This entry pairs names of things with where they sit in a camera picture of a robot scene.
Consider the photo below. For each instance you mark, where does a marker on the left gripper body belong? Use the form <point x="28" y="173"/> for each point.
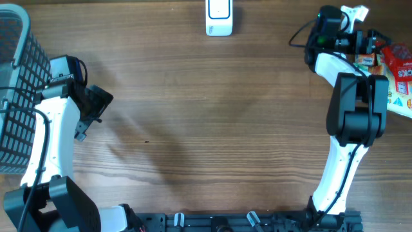
<point x="98" y="100"/>

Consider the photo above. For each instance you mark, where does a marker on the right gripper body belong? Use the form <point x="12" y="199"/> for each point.
<point x="348" y="42"/>

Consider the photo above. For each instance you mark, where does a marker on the orange Kleenex Enjoy pack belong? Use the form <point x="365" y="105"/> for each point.
<point x="365" y="59"/>

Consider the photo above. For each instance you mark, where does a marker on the orange Kleenex Cherish pack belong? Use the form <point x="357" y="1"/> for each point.
<point x="378" y="70"/>

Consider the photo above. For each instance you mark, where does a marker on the red snack packet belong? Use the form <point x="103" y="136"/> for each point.
<point x="397" y="58"/>

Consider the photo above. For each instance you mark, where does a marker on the yellow chips bag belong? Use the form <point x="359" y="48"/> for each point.
<point x="399" y="93"/>

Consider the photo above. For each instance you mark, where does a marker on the teal Kleenex tissue pack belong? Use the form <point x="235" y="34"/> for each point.
<point x="362" y="67"/>

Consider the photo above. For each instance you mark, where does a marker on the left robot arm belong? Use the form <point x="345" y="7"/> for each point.
<point x="38" y="131"/>

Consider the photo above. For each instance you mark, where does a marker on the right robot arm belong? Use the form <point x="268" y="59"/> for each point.
<point x="356" y="114"/>

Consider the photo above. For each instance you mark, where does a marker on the white barcode scanner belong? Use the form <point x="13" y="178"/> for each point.
<point x="218" y="17"/>

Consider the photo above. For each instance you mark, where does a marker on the grey plastic shopping basket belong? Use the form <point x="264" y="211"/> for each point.
<point x="24" y="67"/>

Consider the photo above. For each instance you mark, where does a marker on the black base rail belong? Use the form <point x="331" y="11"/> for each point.
<point x="279" y="221"/>

